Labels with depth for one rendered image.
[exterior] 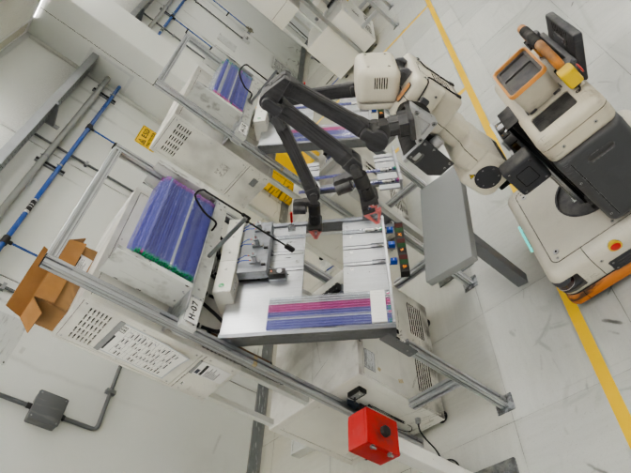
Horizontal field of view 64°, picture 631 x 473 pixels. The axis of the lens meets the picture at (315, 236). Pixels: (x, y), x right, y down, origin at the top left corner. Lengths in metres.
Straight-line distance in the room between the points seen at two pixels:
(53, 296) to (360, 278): 1.23
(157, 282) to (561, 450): 1.69
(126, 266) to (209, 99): 1.45
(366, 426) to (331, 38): 5.41
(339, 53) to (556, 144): 5.01
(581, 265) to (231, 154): 2.05
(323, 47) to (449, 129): 4.78
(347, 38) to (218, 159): 3.68
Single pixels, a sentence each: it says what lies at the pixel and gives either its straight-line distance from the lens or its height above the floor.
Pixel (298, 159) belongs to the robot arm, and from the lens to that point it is 2.24.
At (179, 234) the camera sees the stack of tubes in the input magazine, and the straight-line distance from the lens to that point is 2.21.
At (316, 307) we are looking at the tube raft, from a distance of 2.10.
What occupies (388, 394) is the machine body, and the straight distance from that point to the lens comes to 2.39.
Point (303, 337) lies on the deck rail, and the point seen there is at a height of 0.95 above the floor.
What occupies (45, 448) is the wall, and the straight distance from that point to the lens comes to 3.28.
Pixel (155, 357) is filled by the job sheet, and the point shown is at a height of 1.33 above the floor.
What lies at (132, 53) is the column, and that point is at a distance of 5.25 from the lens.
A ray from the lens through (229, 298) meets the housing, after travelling 2.20.
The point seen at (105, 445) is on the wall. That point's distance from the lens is 3.39.
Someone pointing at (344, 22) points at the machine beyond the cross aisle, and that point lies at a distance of 6.58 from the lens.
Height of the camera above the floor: 1.92
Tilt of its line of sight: 24 degrees down
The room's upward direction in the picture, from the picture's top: 57 degrees counter-clockwise
